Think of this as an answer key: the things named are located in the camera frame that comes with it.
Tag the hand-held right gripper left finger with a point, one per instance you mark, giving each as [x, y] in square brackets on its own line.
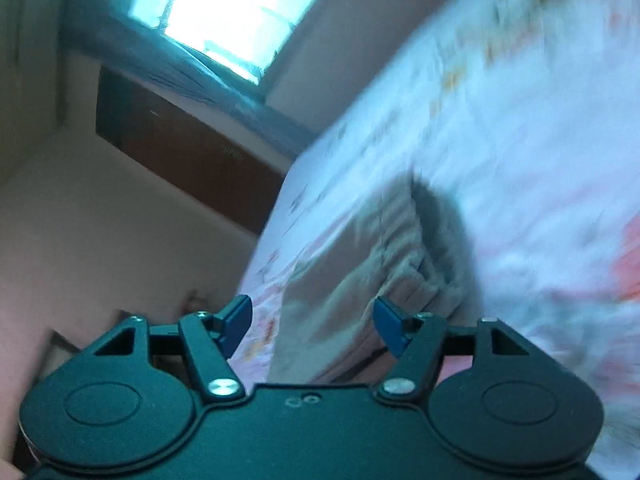
[235, 325]

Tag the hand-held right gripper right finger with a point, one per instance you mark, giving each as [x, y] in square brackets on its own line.
[395, 327]

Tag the beige pants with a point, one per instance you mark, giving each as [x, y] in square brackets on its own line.
[340, 280]

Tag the brown wooden cabinet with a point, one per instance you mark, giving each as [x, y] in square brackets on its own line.
[185, 155]

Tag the pink floral bed sheet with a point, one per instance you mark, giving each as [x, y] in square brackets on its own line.
[525, 150]

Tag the grey window sill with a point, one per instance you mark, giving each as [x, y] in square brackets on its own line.
[190, 80]

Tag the bright window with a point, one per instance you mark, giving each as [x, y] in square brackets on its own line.
[235, 15]

